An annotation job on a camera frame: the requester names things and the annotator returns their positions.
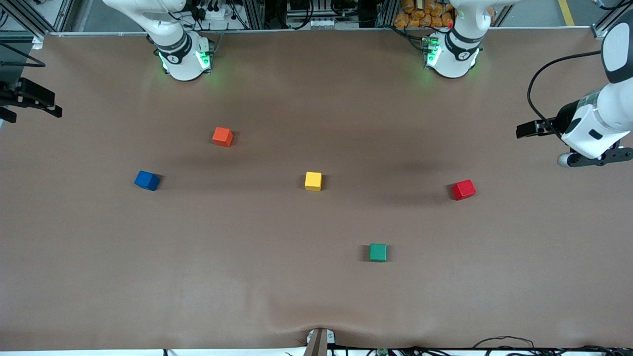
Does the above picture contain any orange wooden block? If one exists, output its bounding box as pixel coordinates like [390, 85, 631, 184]
[212, 127, 234, 148]

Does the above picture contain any black cable bundle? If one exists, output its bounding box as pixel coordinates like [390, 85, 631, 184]
[472, 336, 633, 356]

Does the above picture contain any aluminium frame profile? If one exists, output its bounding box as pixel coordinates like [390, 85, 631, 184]
[245, 0, 265, 30]
[376, 0, 399, 28]
[591, 0, 625, 39]
[0, 0, 75, 50]

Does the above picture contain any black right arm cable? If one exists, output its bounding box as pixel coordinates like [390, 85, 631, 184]
[0, 44, 46, 68]

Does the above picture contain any blue wooden block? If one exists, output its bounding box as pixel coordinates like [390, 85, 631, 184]
[134, 170, 161, 192]

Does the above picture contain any orange snack bags pile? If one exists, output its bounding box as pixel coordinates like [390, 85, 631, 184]
[394, 0, 455, 29]

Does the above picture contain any white power strip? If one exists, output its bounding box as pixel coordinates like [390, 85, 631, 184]
[195, 5, 228, 20]

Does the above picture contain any grey camera mount clamp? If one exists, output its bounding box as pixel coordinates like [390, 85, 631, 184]
[307, 328, 336, 356]

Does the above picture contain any black equipment with white terminals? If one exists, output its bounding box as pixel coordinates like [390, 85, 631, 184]
[287, 0, 362, 29]

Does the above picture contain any red wooden block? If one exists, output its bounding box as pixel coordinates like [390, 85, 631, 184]
[451, 179, 477, 201]

